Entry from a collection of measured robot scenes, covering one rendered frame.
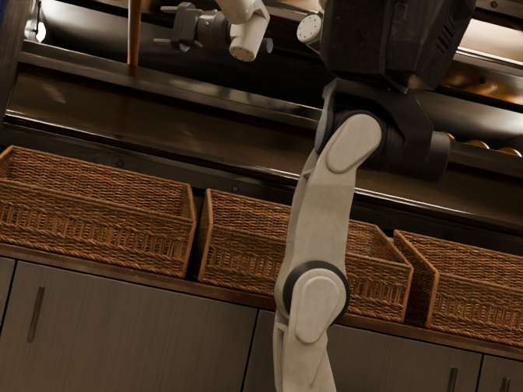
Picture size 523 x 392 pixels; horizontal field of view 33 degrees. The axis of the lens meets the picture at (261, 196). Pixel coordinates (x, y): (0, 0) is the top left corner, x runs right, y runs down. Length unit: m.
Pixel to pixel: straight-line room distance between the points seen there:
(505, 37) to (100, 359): 1.71
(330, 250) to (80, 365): 0.71
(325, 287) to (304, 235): 0.12
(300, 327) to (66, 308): 0.65
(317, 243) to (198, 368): 0.54
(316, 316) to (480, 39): 1.48
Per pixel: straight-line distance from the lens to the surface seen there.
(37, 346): 2.25
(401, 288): 2.38
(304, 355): 1.87
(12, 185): 2.29
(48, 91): 2.82
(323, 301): 1.85
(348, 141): 1.88
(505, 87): 3.01
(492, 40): 3.08
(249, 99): 2.83
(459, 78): 2.97
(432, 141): 1.97
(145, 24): 2.96
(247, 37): 2.11
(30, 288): 2.24
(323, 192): 1.87
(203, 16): 2.18
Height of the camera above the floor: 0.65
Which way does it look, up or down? 4 degrees up
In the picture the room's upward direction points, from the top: 12 degrees clockwise
